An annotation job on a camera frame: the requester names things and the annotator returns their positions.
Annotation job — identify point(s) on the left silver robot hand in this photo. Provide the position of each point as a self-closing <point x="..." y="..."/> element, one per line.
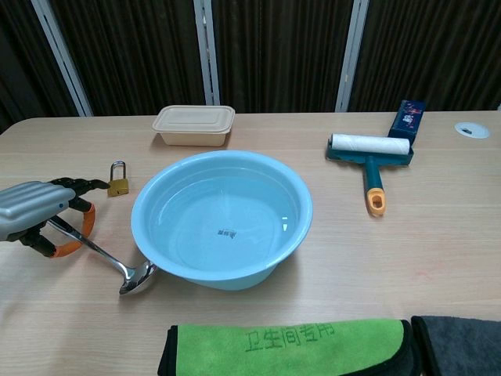
<point x="31" y="203"/>

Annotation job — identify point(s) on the metal ladle black handle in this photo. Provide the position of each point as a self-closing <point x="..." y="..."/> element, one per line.
<point x="135" y="273"/>

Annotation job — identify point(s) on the light blue plastic basin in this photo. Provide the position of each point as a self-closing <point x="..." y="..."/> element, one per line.
<point x="219" y="188"/>

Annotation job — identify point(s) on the brass padlock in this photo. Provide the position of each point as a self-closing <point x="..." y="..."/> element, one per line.
<point x="118" y="189"/>

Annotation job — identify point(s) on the beige lidded food container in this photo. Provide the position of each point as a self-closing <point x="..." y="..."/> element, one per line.
<point x="193" y="121"/>

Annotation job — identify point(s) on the green microfiber cloth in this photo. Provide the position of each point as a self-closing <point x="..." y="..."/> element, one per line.
<point x="293" y="352"/>

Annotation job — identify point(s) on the dark blue printed box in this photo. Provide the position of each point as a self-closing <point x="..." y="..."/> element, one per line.
<point x="409" y="117"/>

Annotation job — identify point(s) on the dark grey cloth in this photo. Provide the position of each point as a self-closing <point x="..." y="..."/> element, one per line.
<point x="466" y="344"/>

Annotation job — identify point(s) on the grey partition frame post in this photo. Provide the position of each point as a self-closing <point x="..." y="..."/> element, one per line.
<point x="58" y="51"/>
<point x="352" y="51"/>
<point x="205" y="51"/>

